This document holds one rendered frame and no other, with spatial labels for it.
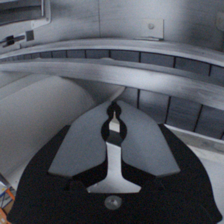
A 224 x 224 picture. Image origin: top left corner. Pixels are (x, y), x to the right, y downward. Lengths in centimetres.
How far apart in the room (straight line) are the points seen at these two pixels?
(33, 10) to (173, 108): 32
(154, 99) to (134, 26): 11
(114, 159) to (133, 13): 25
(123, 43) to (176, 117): 10
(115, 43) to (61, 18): 16
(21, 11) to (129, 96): 27
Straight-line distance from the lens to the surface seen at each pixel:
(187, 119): 17
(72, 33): 29
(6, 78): 24
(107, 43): 18
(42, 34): 37
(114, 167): 30
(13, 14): 32
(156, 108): 18
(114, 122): 17
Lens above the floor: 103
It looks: 47 degrees down
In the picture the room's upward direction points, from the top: 132 degrees counter-clockwise
